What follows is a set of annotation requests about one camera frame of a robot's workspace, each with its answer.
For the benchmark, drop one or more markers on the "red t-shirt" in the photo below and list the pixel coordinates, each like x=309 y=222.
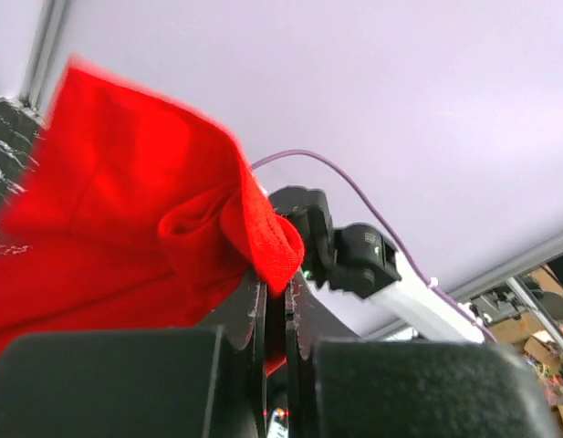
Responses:
x=141 y=214

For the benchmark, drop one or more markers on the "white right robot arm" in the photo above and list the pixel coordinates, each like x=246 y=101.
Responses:
x=421 y=307

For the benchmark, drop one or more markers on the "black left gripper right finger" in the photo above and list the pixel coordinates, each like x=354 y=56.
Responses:
x=349 y=387

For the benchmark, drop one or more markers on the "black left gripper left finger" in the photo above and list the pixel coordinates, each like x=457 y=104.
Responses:
x=203 y=381

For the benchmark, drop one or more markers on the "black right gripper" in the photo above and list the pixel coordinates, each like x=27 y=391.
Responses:
x=356 y=258

